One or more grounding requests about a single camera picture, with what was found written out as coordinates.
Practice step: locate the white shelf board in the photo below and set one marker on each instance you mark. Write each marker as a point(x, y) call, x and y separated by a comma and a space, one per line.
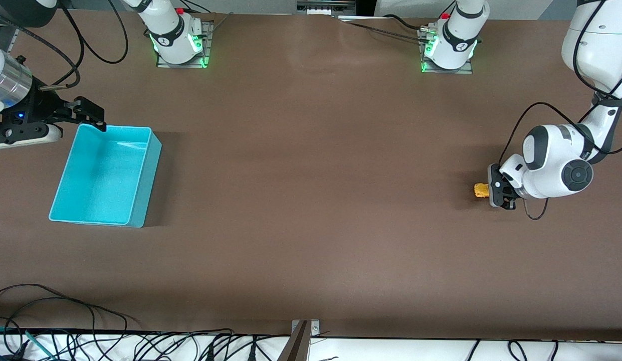
point(391, 351)

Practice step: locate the grey power strip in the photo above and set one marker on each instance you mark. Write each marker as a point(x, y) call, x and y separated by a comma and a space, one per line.
point(326, 6)

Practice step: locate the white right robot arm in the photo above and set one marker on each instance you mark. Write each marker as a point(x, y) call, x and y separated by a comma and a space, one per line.
point(170, 30)

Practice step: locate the teal plastic bin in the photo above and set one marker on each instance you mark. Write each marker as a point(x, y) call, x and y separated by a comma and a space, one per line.
point(105, 175)

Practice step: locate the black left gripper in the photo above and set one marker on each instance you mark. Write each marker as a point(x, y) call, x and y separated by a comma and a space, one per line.
point(509, 202)

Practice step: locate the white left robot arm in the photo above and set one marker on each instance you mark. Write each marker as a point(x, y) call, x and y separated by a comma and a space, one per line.
point(551, 165)

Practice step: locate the yellow beetle toy car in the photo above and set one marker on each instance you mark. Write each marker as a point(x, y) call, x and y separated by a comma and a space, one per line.
point(481, 190)

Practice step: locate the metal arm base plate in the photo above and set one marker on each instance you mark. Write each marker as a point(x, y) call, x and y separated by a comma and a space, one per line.
point(208, 45)
point(461, 70)

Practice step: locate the teal thin tool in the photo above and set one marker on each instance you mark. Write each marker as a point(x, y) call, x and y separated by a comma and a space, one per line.
point(37, 343)

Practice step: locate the dark grey pole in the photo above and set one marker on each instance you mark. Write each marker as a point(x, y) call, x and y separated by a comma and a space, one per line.
point(296, 346)

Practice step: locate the silver mounting bracket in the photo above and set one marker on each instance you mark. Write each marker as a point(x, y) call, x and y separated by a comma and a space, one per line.
point(315, 328)

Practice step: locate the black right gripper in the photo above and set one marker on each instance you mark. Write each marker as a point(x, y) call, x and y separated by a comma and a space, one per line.
point(41, 106)

